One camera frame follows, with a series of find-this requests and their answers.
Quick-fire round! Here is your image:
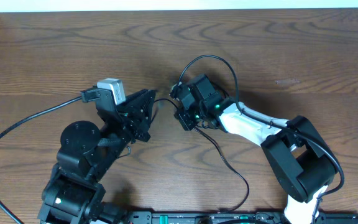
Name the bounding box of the black usb cable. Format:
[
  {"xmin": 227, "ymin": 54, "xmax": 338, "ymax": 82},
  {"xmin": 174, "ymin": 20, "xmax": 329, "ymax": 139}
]
[{"xmin": 150, "ymin": 90, "xmax": 250, "ymax": 214}]

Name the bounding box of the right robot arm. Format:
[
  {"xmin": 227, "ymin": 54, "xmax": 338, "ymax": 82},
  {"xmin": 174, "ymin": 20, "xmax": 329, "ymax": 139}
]
[{"xmin": 170, "ymin": 74, "xmax": 339, "ymax": 223}]

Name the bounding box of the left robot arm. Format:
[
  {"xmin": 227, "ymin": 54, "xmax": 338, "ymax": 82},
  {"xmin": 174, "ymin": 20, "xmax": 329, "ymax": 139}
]
[{"xmin": 38, "ymin": 87, "xmax": 156, "ymax": 223}]

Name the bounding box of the left camera black cable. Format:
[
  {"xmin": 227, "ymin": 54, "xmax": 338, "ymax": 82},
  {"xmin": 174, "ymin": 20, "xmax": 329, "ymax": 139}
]
[{"xmin": 0, "ymin": 87, "xmax": 101, "ymax": 224}]

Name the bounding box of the camera black cable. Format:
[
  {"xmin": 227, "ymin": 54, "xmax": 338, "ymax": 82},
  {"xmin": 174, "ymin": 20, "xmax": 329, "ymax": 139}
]
[
  {"xmin": 0, "ymin": 87, "xmax": 101, "ymax": 224},
  {"xmin": 175, "ymin": 54, "xmax": 345, "ymax": 224}
]

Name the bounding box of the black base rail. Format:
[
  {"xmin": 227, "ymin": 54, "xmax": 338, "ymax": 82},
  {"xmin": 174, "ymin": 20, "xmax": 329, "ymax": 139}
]
[{"xmin": 104, "ymin": 205, "xmax": 358, "ymax": 224}]

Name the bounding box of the right camera black cable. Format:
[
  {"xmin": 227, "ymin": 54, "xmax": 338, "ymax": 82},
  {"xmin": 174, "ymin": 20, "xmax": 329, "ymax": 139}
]
[{"xmin": 175, "ymin": 54, "xmax": 345, "ymax": 224}]

